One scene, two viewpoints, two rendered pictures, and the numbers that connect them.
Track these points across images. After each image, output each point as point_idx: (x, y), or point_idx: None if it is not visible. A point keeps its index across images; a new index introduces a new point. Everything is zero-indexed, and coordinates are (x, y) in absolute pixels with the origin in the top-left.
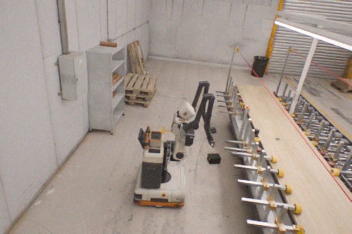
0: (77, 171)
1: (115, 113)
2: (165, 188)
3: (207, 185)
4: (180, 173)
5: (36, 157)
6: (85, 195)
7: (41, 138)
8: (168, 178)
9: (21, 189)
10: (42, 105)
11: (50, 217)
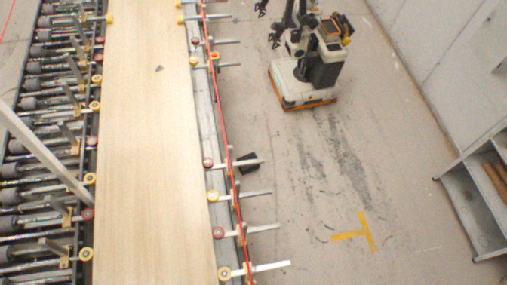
0: (401, 93)
1: (480, 228)
2: (292, 60)
3: (247, 114)
4: (285, 84)
5: (424, 32)
6: (365, 68)
7: (439, 29)
8: (296, 75)
9: (404, 28)
10: (465, 4)
11: (371, 46)
